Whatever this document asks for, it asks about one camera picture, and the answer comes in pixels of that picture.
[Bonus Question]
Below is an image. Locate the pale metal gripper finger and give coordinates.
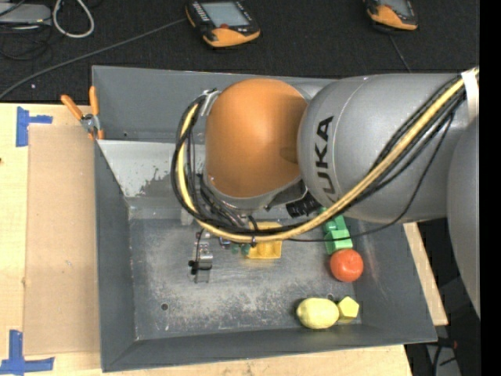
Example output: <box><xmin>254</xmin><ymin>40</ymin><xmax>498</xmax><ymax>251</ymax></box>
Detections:
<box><xmin>196</xmin><ymin>248</ymin><xmax>214</xmax><ymax>270</ymax></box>
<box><xmin>189</xmin><ymin>267</ymin><xmax>212</xmax><ymax>284</ymax></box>

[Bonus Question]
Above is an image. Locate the yellow square block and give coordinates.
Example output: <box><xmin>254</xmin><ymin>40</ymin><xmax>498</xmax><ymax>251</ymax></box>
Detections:
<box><xmin>247</xmin><ymin>221</ymin><xmax>283</xmax><ymax>260</ymax></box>

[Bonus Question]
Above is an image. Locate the grey metal bin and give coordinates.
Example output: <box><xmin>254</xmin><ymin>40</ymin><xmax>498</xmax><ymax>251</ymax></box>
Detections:
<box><xmin>90</xmin><ymin>64</ymin><xmax>439</xmax><ymax>373</ymax></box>

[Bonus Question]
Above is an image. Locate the green toy brick piece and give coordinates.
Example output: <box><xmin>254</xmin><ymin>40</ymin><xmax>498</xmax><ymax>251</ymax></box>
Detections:
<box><xmin>319</xmin><ymin>206</ymin><xmax>355</xmax><ymax>255</ymax></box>

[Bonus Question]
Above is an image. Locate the yellow toy lemon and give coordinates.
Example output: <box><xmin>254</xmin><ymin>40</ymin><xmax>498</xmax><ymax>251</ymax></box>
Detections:
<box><xmin>295</xmin><ymin>297</ymin><xmax>341</xmax><ymax>331</ymax></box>

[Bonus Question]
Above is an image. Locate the orange-red toy tomato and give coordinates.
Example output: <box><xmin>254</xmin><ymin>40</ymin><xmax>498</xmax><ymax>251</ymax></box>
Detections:
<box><xmin>329</xmin><ymin>248</ymin><xmax>365</xmax><ymax>284</ymax></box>

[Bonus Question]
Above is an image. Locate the brown cardboard board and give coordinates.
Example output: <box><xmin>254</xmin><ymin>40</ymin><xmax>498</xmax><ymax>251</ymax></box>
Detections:
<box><xmin>22</xmin><ymin>123</ymin><xmax>103</xmax><ymax>356</ymax></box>

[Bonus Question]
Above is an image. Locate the yellow hexagonal block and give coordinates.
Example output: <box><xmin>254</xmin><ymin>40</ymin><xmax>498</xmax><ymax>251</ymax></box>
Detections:
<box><xmin>337</xmin><ymin>296</ymin><xmax>361</xmax><ymax>324</ymax></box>

